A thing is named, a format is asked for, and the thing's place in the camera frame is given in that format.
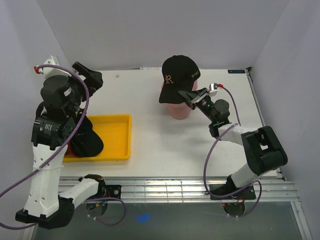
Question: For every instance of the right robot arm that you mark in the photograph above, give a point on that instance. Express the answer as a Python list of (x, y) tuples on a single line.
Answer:
[(262, 148)]

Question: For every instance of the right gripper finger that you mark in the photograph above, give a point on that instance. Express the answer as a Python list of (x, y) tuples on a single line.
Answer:
[(184, 93), (193, 101)]

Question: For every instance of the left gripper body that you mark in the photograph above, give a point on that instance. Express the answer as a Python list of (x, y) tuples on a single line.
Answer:
[(80, 95)]

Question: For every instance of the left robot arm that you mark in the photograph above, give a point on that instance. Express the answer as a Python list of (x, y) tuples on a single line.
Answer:
[(60, 123)]

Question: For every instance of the aluminium frame rail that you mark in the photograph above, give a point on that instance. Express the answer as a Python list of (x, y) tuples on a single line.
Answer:
[(192, 190)]

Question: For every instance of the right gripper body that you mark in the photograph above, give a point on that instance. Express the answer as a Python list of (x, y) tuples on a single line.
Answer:
[(205, 107)]

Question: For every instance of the yellow plastic tray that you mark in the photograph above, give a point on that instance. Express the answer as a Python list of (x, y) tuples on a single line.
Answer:
[(115, 133)]

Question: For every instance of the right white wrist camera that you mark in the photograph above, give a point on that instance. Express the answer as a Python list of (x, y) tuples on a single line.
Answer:
[(213, 89)]

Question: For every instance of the black cap gold logo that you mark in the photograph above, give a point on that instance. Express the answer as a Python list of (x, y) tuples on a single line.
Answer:
[(179, 73)]

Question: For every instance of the red baseball cap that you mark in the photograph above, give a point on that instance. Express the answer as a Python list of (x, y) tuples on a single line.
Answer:
[(71, 150)]

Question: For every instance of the black cap white logo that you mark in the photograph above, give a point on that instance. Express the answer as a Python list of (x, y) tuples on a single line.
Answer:
[(86, 142)]

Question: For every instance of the pink baseball cap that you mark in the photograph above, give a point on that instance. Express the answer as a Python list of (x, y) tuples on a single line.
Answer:
[(176, 107)]

